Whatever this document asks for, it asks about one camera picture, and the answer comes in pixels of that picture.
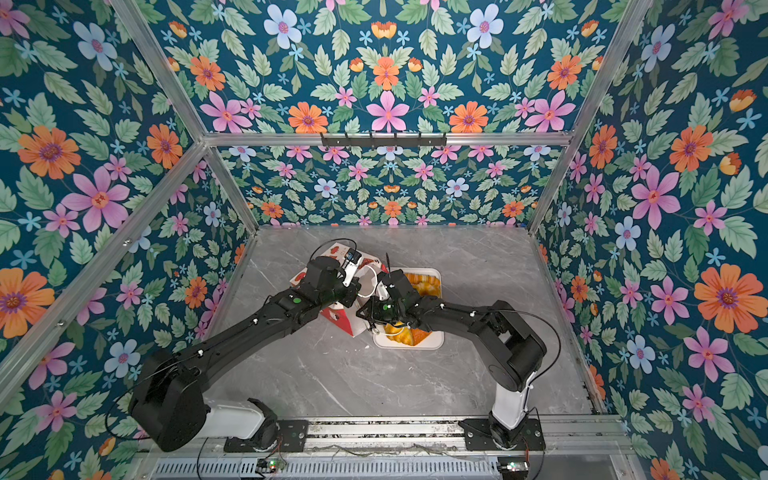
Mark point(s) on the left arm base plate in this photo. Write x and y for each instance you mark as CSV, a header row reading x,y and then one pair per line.
x,y
284,436

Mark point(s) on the curved croissant fake bread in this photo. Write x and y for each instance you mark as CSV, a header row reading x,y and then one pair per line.
x,y
399,334

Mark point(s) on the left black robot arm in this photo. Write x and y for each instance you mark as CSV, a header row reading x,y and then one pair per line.
x,y
169,402

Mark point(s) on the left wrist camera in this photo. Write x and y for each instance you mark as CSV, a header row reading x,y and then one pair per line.
x,y
351,263

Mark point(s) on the long yellow fake bread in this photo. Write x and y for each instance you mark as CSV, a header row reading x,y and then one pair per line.
x,y
424,284

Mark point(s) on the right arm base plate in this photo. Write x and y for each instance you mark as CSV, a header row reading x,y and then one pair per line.
x,y
504,433

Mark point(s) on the orange triangular fake pastry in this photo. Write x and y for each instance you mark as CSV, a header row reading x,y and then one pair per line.
x,y
417,336

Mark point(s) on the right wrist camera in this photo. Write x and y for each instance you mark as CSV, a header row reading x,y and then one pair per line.
x,y
382,287

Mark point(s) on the white rectangular tray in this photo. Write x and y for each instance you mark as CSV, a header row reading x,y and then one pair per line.
x,y
433,342

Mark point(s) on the aluminium front rail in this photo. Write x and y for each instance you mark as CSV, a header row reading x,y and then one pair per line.
x,y
453,436

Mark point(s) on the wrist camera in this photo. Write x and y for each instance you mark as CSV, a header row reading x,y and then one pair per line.
x,y
351,263
382,287

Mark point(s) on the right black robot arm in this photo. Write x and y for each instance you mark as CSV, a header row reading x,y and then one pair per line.
x,y
511,350

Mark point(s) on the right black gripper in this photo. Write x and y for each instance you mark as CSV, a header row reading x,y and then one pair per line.
x,y
373,307

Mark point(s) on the red and white paper bag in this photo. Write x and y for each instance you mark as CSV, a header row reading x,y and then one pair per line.
x,y
359,278

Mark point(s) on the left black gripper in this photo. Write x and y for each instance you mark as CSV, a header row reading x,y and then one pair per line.
x,y
356,280

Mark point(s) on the black hook rail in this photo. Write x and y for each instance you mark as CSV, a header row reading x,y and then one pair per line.
x,y
371,140

